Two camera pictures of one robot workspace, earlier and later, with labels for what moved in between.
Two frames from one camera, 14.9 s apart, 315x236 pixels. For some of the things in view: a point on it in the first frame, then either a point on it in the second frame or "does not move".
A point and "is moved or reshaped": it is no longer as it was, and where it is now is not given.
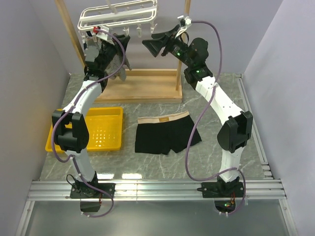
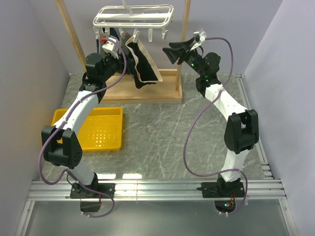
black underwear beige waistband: x=164 y=134 -> x=145 y=73
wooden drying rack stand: x=141 y=86 does not move
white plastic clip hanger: x=136 y=14 is moved or reshaped
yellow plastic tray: x=105 y=126 does not move
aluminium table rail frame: x=269 y=189 does not move
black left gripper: x=124 y=40 -> x=119 y=61
